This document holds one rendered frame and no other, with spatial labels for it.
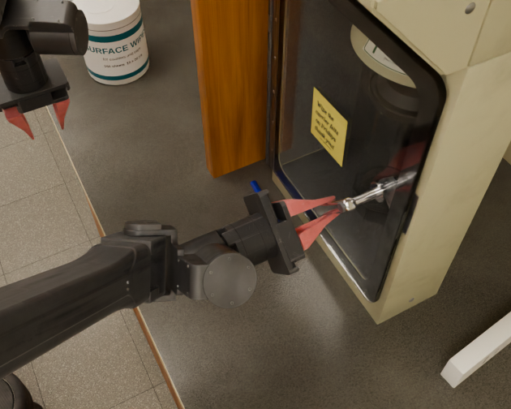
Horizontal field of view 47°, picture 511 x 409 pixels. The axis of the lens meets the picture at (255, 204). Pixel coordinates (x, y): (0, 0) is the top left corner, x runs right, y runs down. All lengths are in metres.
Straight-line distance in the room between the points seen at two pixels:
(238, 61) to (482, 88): 0.43
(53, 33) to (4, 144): 1.84
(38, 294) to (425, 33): 0.34
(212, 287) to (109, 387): 1.34
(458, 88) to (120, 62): 0.80
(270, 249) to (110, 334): 1.34
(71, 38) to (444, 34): 0.48
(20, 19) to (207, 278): 0.40
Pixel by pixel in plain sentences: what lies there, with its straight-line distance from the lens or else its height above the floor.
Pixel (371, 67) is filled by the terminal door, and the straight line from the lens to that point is 0.63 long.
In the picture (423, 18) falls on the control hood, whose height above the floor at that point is 1.48.
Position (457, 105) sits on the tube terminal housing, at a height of 1.37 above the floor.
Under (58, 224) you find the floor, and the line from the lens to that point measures 2.26.
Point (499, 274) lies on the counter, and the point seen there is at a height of 0.94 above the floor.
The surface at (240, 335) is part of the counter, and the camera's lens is 0.87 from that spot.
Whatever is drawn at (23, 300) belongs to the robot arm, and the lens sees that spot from 0.45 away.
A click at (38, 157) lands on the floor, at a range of 2.51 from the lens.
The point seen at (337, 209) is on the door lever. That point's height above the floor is 1.19.
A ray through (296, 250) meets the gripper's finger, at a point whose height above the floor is 1.17.
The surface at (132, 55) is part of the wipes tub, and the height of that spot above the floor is 1.00.
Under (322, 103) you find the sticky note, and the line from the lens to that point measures 0.74.
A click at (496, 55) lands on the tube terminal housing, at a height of 1.41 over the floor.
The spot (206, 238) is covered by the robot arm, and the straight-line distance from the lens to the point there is 0.66.
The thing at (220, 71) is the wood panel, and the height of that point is 1.17.
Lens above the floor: 1.73
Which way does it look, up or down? 52 degrees down
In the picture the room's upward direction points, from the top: straight up
